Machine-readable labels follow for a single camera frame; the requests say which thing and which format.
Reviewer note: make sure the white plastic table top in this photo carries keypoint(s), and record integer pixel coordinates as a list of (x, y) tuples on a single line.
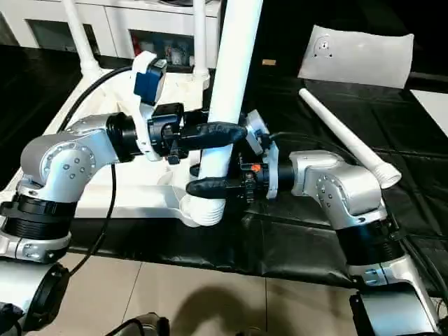
[(140, 199)]

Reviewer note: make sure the black mat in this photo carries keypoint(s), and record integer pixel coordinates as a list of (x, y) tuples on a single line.
[(315, 245)]

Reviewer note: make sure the small tan label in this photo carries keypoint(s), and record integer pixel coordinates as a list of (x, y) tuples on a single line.
[(269, 62)]

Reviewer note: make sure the red bottle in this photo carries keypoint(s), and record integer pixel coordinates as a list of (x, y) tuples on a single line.
[(137, 45)]

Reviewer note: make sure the white cabinet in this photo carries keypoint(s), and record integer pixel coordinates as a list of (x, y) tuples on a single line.
[(157, 21)]

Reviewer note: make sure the brown grey curtain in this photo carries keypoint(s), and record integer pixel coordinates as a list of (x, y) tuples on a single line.
[(7, 31)]

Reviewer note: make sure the white flat board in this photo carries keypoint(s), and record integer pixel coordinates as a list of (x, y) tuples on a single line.
[(432, 108)]

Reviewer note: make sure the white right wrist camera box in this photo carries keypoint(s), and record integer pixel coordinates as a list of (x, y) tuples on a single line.
[(257, 129)]

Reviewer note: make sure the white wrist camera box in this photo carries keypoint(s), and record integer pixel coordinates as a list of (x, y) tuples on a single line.
[(148, 77), (257, 129)]

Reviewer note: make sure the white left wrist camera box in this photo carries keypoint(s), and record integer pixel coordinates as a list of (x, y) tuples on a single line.
[(148, 77)]

